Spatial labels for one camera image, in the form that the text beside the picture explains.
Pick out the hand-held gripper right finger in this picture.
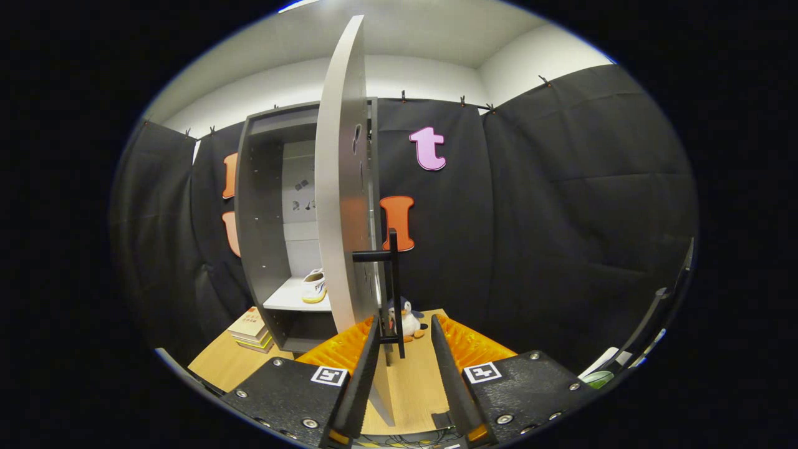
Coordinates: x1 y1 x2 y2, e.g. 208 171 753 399
430 314 599 447

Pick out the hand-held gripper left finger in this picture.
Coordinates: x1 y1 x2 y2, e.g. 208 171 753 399
221 315 382 449

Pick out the white canvas shoe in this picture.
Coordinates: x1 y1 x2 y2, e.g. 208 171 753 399
301 269 327 304

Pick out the grey shoe cabinet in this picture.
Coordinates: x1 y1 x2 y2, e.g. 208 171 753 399
234 97 381 353

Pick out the penguin plush toy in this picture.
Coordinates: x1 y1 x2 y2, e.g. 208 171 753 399
382 296 430 342

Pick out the beige book with orange print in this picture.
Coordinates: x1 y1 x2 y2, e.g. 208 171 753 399
228 307 267 336

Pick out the white and green object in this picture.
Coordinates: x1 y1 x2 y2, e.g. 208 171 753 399
577 346 633 390

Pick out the black backdrop cloth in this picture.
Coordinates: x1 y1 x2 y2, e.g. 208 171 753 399
109 64 699 375

